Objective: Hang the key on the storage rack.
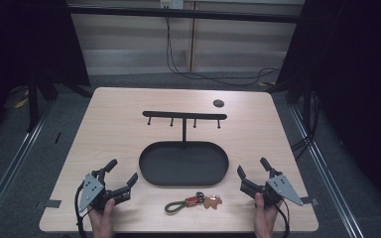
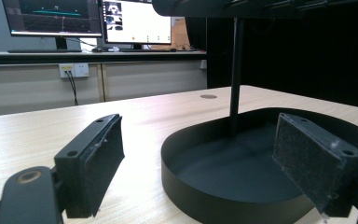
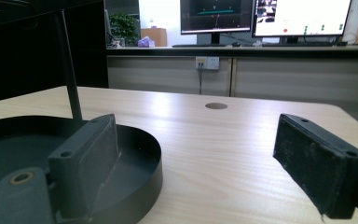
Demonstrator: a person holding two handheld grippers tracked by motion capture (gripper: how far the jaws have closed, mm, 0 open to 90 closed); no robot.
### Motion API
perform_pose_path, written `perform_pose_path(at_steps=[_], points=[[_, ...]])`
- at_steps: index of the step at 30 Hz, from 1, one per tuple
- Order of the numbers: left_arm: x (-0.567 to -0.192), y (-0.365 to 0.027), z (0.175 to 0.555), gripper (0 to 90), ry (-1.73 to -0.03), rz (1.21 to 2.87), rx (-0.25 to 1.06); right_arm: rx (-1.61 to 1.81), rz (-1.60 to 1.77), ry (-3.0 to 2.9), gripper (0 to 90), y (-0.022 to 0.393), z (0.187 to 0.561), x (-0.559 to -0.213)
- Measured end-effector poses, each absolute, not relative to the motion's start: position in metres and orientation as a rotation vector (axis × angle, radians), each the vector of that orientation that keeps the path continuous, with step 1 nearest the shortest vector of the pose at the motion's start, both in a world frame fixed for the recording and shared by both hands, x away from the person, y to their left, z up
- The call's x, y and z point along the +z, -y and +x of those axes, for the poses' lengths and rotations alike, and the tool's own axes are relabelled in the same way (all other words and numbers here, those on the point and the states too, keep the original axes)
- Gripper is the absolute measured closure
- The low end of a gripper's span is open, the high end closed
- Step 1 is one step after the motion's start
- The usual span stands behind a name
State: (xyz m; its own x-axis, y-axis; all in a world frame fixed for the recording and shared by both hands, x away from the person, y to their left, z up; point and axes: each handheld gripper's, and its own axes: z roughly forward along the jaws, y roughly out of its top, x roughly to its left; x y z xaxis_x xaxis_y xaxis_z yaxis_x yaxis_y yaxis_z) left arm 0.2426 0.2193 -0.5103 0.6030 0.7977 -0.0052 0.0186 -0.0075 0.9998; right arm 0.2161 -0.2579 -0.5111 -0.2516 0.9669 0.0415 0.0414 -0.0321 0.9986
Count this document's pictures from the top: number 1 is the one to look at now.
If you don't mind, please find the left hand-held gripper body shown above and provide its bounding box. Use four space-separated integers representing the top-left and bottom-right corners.
78 170 133 213

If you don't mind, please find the white power strip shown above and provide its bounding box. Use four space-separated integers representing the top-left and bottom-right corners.
160 0 185 10

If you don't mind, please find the person's right hand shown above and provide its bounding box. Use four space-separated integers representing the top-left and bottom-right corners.
253 192 282 238

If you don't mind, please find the black metal stand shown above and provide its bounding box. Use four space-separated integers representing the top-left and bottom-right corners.
302 80 314 133
27 77 40 133

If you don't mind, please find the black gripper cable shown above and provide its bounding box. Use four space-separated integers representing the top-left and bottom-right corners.
275 197 291 238
74 182 88 238

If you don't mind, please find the black key rack with tray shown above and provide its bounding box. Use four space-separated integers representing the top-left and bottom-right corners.
138 110 230 187

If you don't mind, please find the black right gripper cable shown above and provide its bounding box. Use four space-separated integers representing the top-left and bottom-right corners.
275 197 291 238

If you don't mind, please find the green strap keychain brown charm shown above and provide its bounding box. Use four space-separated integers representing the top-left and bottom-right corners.
164 191 224 215

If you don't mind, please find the person's left hand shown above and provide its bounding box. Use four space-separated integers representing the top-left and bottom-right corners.
87 197 117 238

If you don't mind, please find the metal floor rail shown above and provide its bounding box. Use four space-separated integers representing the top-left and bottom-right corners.
289 104 366 238
0 100 54 229

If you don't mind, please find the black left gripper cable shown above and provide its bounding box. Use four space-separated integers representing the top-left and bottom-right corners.
74 182 88 238

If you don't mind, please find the black horizontal bar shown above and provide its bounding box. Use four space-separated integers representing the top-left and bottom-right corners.
66 4 302 25

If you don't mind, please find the long black wall cable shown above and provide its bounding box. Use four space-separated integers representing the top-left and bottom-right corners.
164 7 282 88

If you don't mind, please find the dark curtain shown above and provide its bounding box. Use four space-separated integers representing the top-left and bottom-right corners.
275 0 381 211
0 0 91 150

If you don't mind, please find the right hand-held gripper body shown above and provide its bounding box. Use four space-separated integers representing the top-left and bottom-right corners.
239 174 305 208

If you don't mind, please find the bundle of black floor cables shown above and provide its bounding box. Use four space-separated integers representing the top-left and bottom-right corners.
290 92 322 162

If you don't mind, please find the grey tape piece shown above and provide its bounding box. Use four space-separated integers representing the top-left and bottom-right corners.
300 195 319 206
44 198 63 209

